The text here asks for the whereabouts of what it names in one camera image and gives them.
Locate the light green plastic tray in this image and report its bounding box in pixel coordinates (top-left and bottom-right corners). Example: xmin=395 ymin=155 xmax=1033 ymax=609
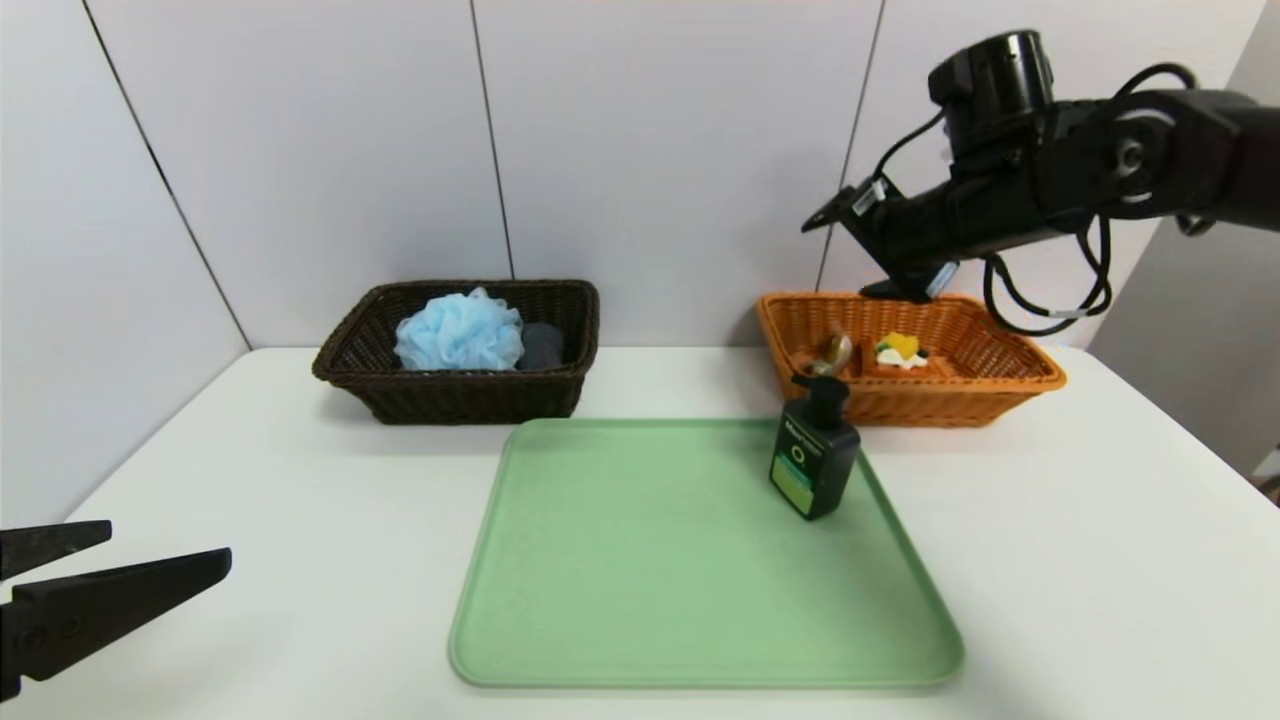
xmin=449 ymin=417 xmax=964 ymax=688

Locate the orange wicker basket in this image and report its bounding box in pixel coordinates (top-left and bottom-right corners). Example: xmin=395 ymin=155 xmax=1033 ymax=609
xmin=755 ymin=292 xmax=1067 ymax=429

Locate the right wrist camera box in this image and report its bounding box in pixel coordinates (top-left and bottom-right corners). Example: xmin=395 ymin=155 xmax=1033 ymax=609
xmin=801 ymin=183 xmax=891 ymax=239

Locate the plastic snack roll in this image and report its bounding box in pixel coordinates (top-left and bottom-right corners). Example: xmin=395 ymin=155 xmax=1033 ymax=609
xmin=810 ymin=328 xmax=854 ymax=377

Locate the blue mesh bath loofah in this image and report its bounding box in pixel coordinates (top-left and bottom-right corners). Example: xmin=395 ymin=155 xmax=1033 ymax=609
xmin=393 ymin=287 xmax=525 ymax=372

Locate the dark green pump bottle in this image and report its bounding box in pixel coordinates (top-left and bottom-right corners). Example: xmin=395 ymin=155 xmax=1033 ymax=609
xmin=767 ymin=373 xmax=862 ymax=522

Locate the dark grey towel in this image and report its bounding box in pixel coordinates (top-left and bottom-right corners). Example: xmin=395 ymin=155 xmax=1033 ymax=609
xmin=520 ymin=322 xmax=564 ymax=371

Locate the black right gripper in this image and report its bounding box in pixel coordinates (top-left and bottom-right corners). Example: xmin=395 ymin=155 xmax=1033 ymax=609
xmin=800 ymin=171 xmax=954 ymax=301

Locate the dark brown wicker basket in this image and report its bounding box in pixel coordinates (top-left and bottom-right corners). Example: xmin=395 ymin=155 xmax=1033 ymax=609
xmin=312 ymin=279 xmax=601 ymax=426

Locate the toy waffle with fruit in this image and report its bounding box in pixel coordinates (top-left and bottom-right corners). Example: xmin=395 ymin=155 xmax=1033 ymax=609
xmin=862 ymin=332 xmax=946 ymax=379

